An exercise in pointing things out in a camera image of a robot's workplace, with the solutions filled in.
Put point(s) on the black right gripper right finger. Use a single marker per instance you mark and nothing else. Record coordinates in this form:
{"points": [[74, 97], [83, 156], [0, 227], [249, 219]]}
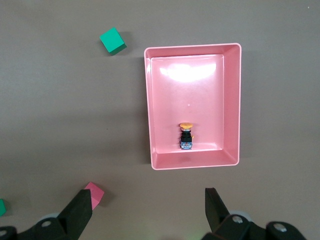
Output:
{"points": [[216, 212]]}

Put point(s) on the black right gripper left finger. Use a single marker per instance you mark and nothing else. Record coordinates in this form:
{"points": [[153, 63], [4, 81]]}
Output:
{"points": [[75, 215]]}

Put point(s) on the orange push button switch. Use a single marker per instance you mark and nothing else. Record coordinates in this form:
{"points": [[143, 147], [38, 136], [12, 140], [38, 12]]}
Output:
{"points": [[186, 140]]}

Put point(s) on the pink foam cube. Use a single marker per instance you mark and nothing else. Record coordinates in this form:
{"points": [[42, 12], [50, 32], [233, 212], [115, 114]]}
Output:
{"points": [[96, 192]]}

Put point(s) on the green foam cube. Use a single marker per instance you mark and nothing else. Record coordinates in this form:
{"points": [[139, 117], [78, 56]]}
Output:
{"points": [[111, 38], [2, 207]]}

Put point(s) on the brown table mat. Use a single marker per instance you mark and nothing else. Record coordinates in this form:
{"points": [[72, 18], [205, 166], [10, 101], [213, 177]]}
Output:
{"points": [[50, 112]]}

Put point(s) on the pink plastic tray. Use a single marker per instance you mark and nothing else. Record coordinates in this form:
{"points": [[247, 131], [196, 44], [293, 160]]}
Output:
{"points": [[190, 100]]}

